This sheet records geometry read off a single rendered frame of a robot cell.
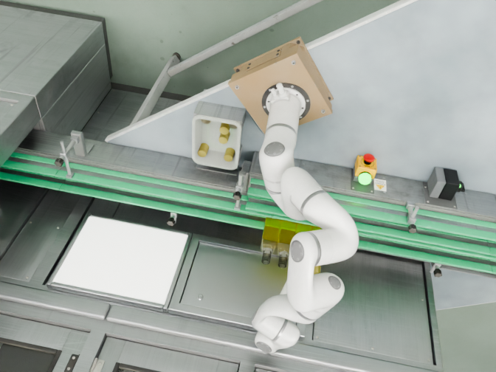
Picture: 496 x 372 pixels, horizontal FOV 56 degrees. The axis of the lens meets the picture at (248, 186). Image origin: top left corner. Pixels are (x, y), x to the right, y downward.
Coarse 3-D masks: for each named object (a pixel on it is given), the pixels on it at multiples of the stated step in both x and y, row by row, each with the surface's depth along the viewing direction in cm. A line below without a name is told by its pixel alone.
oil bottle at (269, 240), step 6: (270, 222) 169; (276, 222) 169; (264, 228) 167; (270, 228) 167; (276, 228) 167; (264, 234) 164; (270, 234) 165; (276, 234) 165; (264, 240) 163; (270, 240) 163; (276, 240) 163; (264, 246) 162; (270, 246) 162; (276, 246) 163
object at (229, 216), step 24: (0, 168) 185; (72, 192) 180; (96, 192) 180; (120, 192) 182; (216, 216) 177; (240, 216) 178; (264, 216) 179; (360, 240) 175; (384, 240) 176; (456, 264) 170; (480, 264) 171
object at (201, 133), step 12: (216, 120) 159; (228, 120) 159; (192, 132) 165; (204, 132) 173; (216, 132) 172; (240, 132) 161; (192, 144) 169; (216, 144) 176; (228, 144) 175; (192, 156) 173; (204, 156) 176; (216, 156) 177; (228, 168) 174
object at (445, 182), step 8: (440, 168) 166; (432, 176) 168; (440, 176) 163; (448, 176) 164; (456, 176) 164; (432, 184) 166; (440, 184) 162; (448, 184) 162; (456, 184) 161; (432, 192) 165; (440, 192) 165; (448, 192) 164
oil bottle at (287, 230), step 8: (280, 224) 169; (288, 224) 169; (296, 224) 170; (280, 232) 166; (288, 232) 166; (280, 240) 164; (288, 240) 164; (280, 248) 162; (288, 248) 162; (288, 256) 164
